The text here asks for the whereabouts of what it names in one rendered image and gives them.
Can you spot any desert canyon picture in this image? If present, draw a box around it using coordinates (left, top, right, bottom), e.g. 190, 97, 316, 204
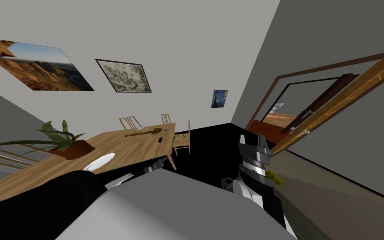
0, 36, 95, 92

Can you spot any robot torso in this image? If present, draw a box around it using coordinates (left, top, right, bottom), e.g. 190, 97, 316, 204
55, 167, 300, 240

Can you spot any black framed grey picture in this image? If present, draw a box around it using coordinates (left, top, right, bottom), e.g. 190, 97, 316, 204
94, 58, 152, 94

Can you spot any light wooden door leaf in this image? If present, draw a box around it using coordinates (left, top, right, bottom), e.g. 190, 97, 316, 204
270, 39, 384, 155

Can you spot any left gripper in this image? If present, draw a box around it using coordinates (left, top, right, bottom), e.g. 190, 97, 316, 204
155, 157, 170, 170

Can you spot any dark brown door leaf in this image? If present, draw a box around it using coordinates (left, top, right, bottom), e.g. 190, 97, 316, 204
280, 73, 361, 135

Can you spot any brown wooden spatula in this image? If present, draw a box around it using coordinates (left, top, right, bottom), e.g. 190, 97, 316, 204
124, 127, 163, 138

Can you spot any light wooden table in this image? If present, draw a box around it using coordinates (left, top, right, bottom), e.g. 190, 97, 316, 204
0, 122, 177, 208

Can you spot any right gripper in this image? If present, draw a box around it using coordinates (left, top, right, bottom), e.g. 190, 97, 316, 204
238, 135, 273, 165

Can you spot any small blue night painting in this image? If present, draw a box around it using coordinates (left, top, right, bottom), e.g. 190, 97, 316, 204
210, 89, 229, 109

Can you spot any green plant in brown pot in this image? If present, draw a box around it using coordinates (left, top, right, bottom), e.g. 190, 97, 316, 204
0, 119, 96, 160

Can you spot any white plate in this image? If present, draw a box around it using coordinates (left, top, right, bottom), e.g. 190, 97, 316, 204
82, 152, 116, 173

